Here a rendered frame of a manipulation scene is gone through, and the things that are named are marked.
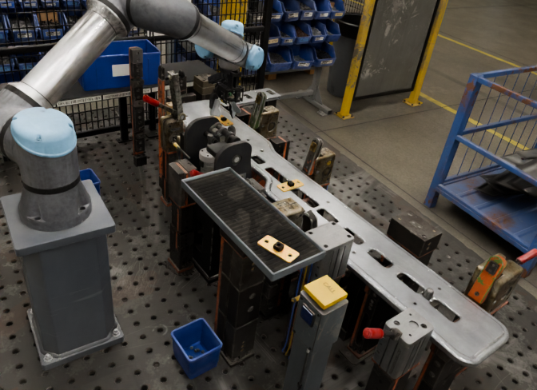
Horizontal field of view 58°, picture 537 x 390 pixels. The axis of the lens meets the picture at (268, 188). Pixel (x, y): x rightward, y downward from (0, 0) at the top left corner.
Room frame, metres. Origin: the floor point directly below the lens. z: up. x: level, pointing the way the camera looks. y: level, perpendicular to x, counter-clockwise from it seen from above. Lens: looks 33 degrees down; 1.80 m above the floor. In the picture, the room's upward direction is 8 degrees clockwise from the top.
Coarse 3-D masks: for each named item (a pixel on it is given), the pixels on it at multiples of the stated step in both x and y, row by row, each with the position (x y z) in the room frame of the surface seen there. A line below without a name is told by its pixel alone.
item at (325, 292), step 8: (320, 280) 0.68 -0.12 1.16; (328, 280) 0.69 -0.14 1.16; (304, 288) 0.66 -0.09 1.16; (312, 288) 0.66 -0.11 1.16; (320, 288) 0.66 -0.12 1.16; (328, 288) 0.66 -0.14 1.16; (336, 288) 0.67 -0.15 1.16; (312, 296) 0.64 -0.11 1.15; (320, 296) 0.64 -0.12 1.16; (328, 296) 0.64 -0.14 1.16; (336, 296) 0.64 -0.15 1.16; (344, 296) 0.65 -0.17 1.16; (320, 304) 0.62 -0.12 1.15; (328, 304) 0.62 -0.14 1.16
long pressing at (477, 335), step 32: (288, 192) 1.21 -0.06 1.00; (320, 192) 1.24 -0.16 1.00; (320, 224) 1.08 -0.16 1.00; (352, 224) 1.10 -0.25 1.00; (352, 256) 0.96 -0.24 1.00; (384, 256) 0.98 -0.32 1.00; (384, 288) 0.86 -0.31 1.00; (448, 288) 0.89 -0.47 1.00; (448, 320) 0.78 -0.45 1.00; (480, 320) 0.79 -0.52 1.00; (448, 352) 0.69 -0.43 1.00; (480, 352) 0.70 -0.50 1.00
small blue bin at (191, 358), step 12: (192, 324) 0.85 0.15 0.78; (204, 324) 0.86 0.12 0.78; (180, 336) 0.83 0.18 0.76; (192, 336) 0.85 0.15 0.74; (204, 336) 0.85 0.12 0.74; (216, 336) 0.82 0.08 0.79; (180, 348) 0.77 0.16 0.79; (192, 348) 0.83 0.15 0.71; (204, 348) 0.84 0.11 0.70; (216, 348) 0.78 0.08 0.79; (180, 360) 0.78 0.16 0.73; (192, 360) 0.74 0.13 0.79; (204, 360) 0.76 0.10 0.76; (216, 360) 0.79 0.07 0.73; (192, 372) 0.74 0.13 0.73; (204, 372) 0.77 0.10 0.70
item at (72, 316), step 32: (96, 192) 0.94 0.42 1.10; (96, 224) 0.83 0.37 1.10; (32, 256) 0.75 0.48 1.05; (64, 256) 0.77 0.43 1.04; (96, 256) 0.81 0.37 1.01; (32, 288) 0.75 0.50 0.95; (64, 288) 0.77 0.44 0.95; (96, 288) 0.81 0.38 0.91; (32, 320) 0.84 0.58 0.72; (64, 320) 0.76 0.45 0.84; (96, 320) 0.80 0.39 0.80; (64, 352) 0.75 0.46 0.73
